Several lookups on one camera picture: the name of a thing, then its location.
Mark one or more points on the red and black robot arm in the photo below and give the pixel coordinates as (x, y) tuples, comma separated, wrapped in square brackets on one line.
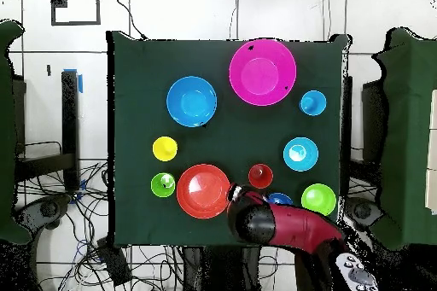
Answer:
[(300, 229)]

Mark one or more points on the large blue bowl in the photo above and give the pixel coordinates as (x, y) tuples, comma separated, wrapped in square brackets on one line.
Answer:
[(191, 101)]

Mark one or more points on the light blue cup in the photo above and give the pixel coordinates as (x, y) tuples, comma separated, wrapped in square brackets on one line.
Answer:
[(312, 102)]

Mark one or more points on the green ribbed bowl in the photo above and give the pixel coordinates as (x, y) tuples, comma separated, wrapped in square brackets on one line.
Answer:
[(319, 199)]

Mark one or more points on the black office chair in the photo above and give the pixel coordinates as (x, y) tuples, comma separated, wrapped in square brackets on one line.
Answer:
[(44, 209), (362, 212)]

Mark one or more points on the blue tape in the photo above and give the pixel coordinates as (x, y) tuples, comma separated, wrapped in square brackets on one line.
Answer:
[(80, 82)]

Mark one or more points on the black box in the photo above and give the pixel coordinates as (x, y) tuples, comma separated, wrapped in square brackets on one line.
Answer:
[(114, 262)]

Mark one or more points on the orange cup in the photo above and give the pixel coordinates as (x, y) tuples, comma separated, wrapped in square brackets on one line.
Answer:
[(260, 175)]

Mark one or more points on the black square floor frame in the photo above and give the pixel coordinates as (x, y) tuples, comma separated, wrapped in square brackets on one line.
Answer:
[(75, 23)]

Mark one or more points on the large orange bowl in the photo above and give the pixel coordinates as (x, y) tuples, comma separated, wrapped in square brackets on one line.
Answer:
[(203, 192)]

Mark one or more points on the green cup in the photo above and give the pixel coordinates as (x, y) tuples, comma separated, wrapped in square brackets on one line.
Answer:
[(163, 185)]

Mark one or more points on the yellow cup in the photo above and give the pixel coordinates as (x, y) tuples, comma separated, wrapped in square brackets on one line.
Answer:
[(165, 148)]

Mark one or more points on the large pink bowl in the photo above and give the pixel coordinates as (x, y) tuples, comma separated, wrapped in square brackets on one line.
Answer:
[(263, 72)]

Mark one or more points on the light blue ribbed bowl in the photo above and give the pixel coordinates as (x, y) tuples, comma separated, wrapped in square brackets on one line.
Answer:
[(300, 154)]

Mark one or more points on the dark blue ribbed bowl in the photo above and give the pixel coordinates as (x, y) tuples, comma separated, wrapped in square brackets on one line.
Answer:
[(278, 199)]

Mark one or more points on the black bench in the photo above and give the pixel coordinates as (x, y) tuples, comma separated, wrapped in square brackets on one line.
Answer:
[(70, 127)]

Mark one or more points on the dark green tablecloth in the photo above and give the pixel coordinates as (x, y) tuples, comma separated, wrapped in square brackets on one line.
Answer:
[(143, 100)]

